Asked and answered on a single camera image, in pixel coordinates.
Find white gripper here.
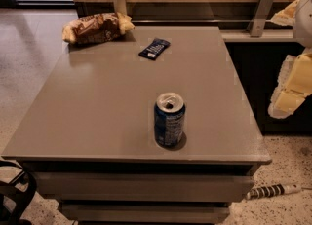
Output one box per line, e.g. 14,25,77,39
268,0,312,119

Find blue pepsi can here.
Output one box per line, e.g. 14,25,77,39
154,93,186,147

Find dark blue rxbar wrapper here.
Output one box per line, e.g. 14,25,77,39
138,38,171,60

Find striped white black tube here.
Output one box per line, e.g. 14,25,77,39
246,183,302,200

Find brown chip bag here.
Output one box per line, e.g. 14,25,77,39
62,12,135,45

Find grey drawer cabinet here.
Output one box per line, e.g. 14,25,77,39
3,27,270,225

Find black chair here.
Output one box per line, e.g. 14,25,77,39
0,160,37,225

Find right metal bracket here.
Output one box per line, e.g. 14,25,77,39
248,0,274,38

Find metal bracket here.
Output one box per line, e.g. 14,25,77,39
248,0,274,38
113,0,127,15

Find left metal bracket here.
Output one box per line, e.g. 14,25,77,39
113,0,127,15

